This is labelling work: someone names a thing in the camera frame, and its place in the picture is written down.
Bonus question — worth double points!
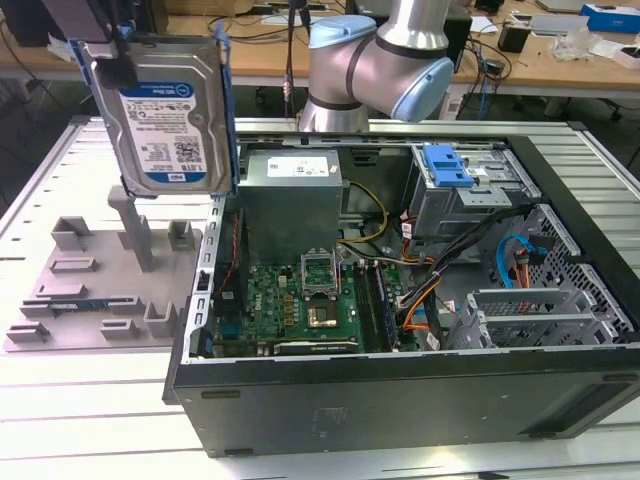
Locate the thin cable with metal plug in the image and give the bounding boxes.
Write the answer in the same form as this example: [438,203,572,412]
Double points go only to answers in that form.
[282,0,311,121]

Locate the yellow wires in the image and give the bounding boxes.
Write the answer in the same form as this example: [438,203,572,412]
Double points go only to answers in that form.
[342,182,391,246]

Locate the grey optical drive cage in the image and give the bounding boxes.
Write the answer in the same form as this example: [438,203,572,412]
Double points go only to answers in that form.
[407,144,541,241]

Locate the silver flat device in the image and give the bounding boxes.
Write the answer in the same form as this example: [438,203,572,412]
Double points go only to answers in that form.
[529,13,591,36]

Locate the blue plastic drive latch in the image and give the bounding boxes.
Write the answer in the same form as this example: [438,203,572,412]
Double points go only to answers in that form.
[422,143,476,189]

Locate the metal socket cover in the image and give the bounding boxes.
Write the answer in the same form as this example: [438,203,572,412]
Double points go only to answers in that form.
[298,248,342,296]

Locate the grey parts rack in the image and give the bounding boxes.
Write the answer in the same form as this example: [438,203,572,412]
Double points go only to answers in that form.
[2,184,206,354]

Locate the black cable bundle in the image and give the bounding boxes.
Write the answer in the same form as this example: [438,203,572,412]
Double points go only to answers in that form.
[397,202,539,309]

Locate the black case fan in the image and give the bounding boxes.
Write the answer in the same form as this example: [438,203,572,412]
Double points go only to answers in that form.
[217,207,249,301]

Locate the small white box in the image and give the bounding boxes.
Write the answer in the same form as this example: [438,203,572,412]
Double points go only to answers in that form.
[612,42,640,69]

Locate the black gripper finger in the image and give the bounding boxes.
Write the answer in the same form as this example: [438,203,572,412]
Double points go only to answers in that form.
[42,0,139,91]

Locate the CPU socket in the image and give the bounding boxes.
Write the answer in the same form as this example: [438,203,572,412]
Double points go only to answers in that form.
[305,298,341,330]

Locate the blue cardboard box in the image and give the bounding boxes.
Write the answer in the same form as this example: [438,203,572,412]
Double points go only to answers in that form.
[579,2,640,34]

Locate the black PC case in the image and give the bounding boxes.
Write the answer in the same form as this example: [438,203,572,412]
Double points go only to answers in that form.
[162,119,640,459]

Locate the RAM stick on rack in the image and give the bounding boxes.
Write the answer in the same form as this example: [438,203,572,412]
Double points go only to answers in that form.
[47,298,109,310]

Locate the large black box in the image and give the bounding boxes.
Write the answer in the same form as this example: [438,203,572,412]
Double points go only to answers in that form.
[0,0,169,51]

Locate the wooden desk with white legs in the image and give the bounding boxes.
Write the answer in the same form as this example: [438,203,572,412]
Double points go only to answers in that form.
[0,12,321,116]

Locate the hard disk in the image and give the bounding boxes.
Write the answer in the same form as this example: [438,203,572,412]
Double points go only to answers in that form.
[69,22,241,199]

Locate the black graphics card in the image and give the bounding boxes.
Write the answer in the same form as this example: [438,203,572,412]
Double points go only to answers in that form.
[257,338,360,357]

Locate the blue data wire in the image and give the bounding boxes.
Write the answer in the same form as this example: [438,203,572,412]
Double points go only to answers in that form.
[497,234,534,289]

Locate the grey metal disk bay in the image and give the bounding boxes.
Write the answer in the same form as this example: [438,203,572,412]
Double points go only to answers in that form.
[444,287,631,351]

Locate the grey power supply unit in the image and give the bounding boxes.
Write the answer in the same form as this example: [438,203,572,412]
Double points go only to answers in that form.
[234,149,346,251]

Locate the green motherboard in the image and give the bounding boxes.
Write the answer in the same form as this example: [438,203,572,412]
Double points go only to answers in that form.
[212,262,421,357]

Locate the orange power wire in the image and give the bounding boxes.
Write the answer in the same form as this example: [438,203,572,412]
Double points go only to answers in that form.
[514,252,534,289]

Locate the crumpled white plastic bag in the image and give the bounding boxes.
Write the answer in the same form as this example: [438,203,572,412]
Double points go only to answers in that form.
[46,32,81,62]

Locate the orange wire loop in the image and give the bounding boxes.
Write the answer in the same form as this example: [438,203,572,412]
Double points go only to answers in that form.
[402,287,436,334]

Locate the clear plastic wrapping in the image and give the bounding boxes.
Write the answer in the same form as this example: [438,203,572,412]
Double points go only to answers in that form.
[552,27,601,61]

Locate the wooden desk with clutter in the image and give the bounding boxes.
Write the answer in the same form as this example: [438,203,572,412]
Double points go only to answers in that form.
[449,14,640,116]

